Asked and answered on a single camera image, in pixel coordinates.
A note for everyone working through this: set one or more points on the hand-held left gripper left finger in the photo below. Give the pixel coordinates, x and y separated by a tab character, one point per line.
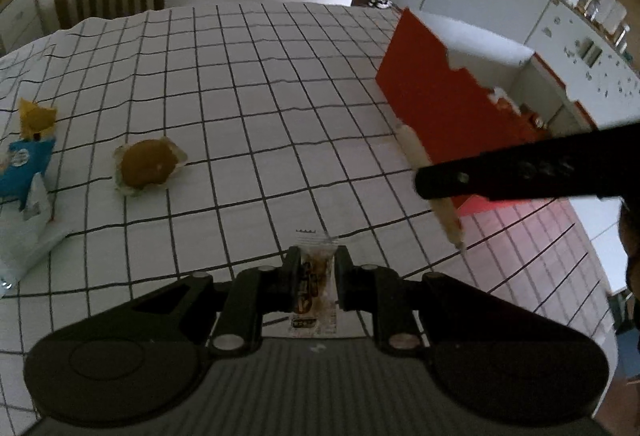
294	278

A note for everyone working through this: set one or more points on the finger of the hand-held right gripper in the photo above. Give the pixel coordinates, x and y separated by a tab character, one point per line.
500	176

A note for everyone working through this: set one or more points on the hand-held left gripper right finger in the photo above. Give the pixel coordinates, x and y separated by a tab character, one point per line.
344	278

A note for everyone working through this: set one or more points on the small brown snack packet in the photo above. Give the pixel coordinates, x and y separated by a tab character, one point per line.
315	276

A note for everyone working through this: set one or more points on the long beige snack packet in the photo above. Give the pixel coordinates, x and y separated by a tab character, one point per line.
450	221

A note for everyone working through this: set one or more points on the red cardboard box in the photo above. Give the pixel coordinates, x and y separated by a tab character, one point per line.
430	85

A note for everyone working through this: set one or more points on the brown bun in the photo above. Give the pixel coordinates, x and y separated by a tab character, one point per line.
147	163

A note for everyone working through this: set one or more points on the white plastic snack packet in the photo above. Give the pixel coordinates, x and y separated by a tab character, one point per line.
25	241

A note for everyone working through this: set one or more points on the blue yellow snack packet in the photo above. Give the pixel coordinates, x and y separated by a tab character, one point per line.
22	165

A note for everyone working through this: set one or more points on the person's right hand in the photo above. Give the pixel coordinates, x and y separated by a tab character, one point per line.
631	241

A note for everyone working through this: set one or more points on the group of cabinet door stickers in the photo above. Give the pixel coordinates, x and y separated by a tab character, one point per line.
547	31

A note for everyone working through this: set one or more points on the checked tablecloth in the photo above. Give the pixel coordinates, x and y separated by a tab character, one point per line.
250	90

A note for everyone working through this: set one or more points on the group of glass jars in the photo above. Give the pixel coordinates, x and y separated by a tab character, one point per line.
595	0

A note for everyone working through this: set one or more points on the row of shoes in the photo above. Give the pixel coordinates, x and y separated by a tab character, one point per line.
381	1

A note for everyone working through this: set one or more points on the white drawer side cabinet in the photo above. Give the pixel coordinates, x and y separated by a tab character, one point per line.
20	15

